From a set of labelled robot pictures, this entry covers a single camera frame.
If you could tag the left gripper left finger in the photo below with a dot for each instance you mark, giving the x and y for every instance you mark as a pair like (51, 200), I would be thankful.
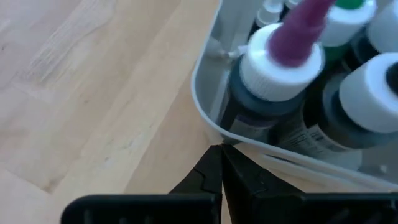
(140, 210)

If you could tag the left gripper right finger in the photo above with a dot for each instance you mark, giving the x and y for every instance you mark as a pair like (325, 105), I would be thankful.
(311, 210)

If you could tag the large bottle black tip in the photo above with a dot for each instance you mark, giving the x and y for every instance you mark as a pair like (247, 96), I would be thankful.
(367, 93)

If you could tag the black-tipped bottle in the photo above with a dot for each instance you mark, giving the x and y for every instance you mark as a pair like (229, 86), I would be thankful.
(280, 77)

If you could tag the grey plastic caddy bin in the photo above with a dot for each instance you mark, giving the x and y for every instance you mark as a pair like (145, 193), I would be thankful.
(205, 77)

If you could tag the large bottle green tip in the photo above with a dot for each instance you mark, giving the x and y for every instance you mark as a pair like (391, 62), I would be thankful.
(348, 25)

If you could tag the small dropper bottle red label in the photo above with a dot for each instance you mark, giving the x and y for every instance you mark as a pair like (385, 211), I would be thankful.
(267, 14)

